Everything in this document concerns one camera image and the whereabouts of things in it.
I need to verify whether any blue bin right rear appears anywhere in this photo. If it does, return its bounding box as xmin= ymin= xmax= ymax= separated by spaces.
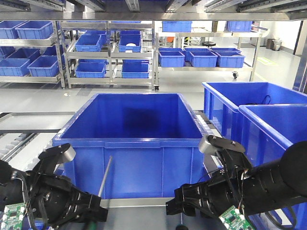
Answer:
xmin=202 ymin=82 xmax=307 ymax=142

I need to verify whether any green circuit board left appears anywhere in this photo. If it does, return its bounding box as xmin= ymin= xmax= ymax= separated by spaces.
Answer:
xmin=0 ymin=203 xmax=25 ymax=230

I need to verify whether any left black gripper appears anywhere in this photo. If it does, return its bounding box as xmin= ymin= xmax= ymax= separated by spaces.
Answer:
xmin=30 ymin=173 xmax=108 ymax=228

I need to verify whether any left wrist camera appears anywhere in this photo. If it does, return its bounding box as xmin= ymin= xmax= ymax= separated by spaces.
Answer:
xmin=38 ymin=143 xmax=76 ymax=165

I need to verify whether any blue bin right front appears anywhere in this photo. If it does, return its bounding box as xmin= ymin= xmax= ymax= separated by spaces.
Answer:
xmin=238 ymin=104 xmax=307 ymax=230

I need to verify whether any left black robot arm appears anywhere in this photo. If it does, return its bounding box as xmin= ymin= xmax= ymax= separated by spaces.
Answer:
xmin=0 ymin=161 xmax=108 ymax=228

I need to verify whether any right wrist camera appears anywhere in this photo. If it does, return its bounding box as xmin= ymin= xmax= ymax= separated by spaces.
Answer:
xmin=198 ymin=135 xmax=245 ymax=155

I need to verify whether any blue target bin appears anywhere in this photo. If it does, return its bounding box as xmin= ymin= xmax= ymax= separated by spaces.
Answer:
xmin=52 ymin=93 xmax=206 ymax=199

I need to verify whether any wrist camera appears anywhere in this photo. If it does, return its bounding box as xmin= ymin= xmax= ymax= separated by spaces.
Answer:
xmin=38 ymin=143 xmax=76 ymax=165
xmin=198 ymin=135 xmax=245 ymax=155

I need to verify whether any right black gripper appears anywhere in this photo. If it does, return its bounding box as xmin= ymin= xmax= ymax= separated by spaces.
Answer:
xmin=165 ymin=172 xmax=247 ymax=218

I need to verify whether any green-handled screwdriver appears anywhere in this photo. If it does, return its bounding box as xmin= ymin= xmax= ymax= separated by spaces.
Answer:
xmin=83 ymin=156 xmax=113 ymax=230
xmin=175 ymin=213 xmax=188 ymax=230

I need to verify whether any green circuit board right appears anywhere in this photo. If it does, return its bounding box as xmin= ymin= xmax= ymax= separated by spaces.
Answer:
xmin=219 ymin=206 xmax=254 ymax=230

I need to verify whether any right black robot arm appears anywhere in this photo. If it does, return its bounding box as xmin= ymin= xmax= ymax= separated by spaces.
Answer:
xmin=166 ymin=135 xmax=307 ymax=218

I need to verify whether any green circuit board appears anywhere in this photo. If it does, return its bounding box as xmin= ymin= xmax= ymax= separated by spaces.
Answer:
xmin=0 ymin=203 xmax=25 ymax=230
xmin=219 ymin=206 xmax=254 ymax=230

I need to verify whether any metal shelf rack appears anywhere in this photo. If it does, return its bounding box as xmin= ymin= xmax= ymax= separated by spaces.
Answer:
xmin=0 ymin=0 xmax=307 ymax=91

